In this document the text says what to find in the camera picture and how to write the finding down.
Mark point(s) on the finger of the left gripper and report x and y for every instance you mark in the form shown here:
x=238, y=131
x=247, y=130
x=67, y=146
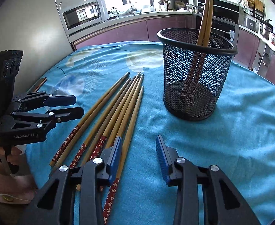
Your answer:
x=66, y=114
x=37, y=101

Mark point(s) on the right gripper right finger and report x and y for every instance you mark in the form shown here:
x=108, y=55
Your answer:
x=222, y=201

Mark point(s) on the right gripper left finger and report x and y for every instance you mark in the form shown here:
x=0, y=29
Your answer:
x=54, y=202

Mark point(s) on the chopstick with red floral end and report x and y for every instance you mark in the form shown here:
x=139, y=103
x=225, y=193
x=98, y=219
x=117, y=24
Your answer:
x=83, y=120

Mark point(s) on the wooden chopstick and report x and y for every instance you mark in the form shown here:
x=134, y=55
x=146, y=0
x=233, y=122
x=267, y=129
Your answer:
x=204, y=18
x=207, y=37

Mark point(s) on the pink left sleeve forearm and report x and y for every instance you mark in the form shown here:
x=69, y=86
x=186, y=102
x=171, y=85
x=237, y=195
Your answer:
x=19, y=190

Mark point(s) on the purple kitchen cabinets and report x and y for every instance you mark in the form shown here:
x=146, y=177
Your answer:
x=254, y=51

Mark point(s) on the person's left hand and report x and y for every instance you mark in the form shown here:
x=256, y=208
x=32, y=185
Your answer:
x=1, y=154

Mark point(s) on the blue floral tablecloth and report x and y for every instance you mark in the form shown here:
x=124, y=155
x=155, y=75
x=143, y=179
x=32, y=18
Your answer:
x=239, y=136

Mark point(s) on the silver microwave oven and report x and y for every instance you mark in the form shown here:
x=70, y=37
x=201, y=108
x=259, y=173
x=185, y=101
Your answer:
x=80, y=16

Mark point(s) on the black mesh utensil holder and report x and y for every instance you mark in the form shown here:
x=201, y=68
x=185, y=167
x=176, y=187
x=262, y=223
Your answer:
x=179, y=45

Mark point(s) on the built-in black oven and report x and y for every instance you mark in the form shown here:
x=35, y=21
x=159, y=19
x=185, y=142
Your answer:
x=224, y=16

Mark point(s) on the silver rice cooker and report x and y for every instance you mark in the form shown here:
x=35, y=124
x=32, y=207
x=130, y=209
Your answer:
x=251, y=24

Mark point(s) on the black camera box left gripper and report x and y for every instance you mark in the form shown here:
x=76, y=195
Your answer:
x=9, y=67

